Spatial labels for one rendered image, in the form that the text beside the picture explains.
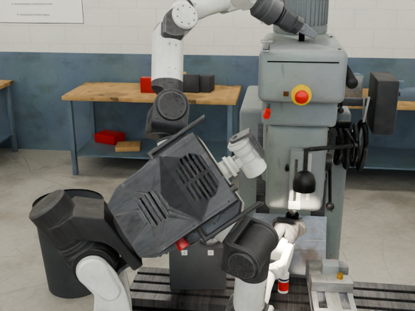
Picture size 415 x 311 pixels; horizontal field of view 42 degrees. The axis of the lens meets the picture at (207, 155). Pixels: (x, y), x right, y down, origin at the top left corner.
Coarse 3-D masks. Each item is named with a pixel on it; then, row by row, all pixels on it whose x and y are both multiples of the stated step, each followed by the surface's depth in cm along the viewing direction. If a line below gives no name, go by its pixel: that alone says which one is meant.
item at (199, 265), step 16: (176, 256) 207; (192, 256) 207; (208, 256) 207; (176, 272) 209; (192, 272) 209; (208, 272) 209; (224, 272) 209; (176, 288) 212; (192, 288) 212; (208, 288) 211; (224, 288) 211
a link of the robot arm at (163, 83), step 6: (156, 78) 150; (162, 78) 149; (168, 78) 149; (174, 78) 150; (156, 84) 150; (162, 84) 149; (168, 84) 149; (174, 84) 149; (180, 84) 151; (156, 90) 153; (180, 90) 151; (150, 114) 151
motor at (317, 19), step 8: (288, 0) 191; (296, 0) 189; (304, 0) 189; (312, 0) 189; (320, 0) 190; (328, 0) 194; (288, 8) 192; (296, 8) 190; (304, 8) 190; (312, 8) 190; (320, 8) 191; (328, 8) 196; (304, 16) 191; (312, 16) 191; (320, 16) 192; (312, 24) 192; (320, 24) 194; (280, 32) 196; (320, 32) 194
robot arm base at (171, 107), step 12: (156, 96) 143; (168, 96) 143; (180, 96) 144; (156, 108) 142; (168, 108) 143; (180, 108) 143; (156, 120) 142; (168, 120) 143; (180, 120) 143; (156, 132) 146; (168, 132) 146
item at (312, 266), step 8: (312, 264) 208; (320, 264) 208; (344, 264) 208; (312, 272) 208; (320, 272) 208; (344, 272) 207; (312, 296) 195; (320, 296) 195; (328, 296) 195; (336, 296) 195; (344, 296) 195; (352, 296) 195; (312, 304) 191; (320, 304) 190; (328, 304) 190; (336, 304) 190; (344, 304) 190; (352, 304) 190
